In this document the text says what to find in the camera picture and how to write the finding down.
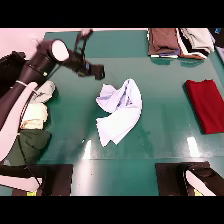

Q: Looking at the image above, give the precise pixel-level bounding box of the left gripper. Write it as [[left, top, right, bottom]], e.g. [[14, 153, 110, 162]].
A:
[[68, 51, 106, 81]]

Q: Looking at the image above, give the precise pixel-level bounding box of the dark green garment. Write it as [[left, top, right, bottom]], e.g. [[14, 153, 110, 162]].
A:
[[3, 129, 52, 167]]

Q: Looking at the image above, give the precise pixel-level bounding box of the black garment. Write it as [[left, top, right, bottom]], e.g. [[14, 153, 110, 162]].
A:
[[175, 29, 202, 56]]

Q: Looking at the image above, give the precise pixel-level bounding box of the white garment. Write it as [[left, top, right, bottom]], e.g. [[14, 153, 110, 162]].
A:
[[180, 28, 216, 54]]

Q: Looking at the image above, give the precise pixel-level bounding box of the light blue shirt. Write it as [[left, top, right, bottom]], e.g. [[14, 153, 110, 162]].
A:
[[95, 78, 144, 148]]

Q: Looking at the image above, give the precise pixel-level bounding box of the red garment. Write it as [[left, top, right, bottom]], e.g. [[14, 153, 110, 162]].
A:
[[184, 79, 224, 135]]

